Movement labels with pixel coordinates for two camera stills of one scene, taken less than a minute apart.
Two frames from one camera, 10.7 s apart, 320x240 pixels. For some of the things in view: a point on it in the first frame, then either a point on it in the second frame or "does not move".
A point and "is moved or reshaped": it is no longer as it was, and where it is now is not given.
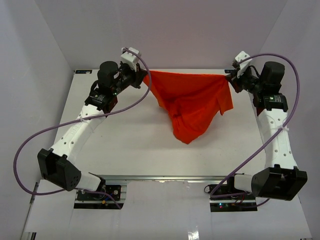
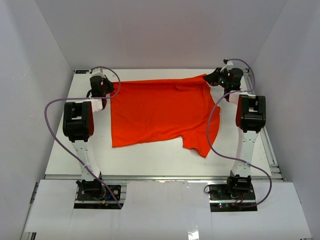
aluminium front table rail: [166, 178] does not move
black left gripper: [136, 75] -> [109, 84]
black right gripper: [235, 81] -> [212, 78]
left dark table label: [83, 71] does not move
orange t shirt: [193, 99] is moved or reshaped
